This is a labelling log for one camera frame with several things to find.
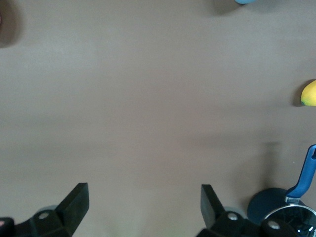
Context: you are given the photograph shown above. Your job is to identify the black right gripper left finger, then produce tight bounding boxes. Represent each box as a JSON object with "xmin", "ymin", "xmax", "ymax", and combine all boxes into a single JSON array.
[{"xmin": 14, "ymin": 182, "xmax": 89, "ymax": 237}]

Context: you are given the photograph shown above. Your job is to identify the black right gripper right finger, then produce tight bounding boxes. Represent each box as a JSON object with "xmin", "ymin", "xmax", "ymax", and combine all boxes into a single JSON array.
[{"xmin": 196, "ymin": 184, "xmax": 298, "ymax": 237}]

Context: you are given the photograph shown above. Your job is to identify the brown table cover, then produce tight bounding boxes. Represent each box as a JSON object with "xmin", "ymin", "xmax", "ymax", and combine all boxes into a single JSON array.
[{"xmin": 0, "ymin": 0, "xmax": 316, "ymax": 237}]

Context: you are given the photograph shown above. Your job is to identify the yellow lemon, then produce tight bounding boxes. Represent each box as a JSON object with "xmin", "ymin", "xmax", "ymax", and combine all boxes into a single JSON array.
[{"xmin": 300, "ymin": 79, "xmax": 316, "ymax": 107}]

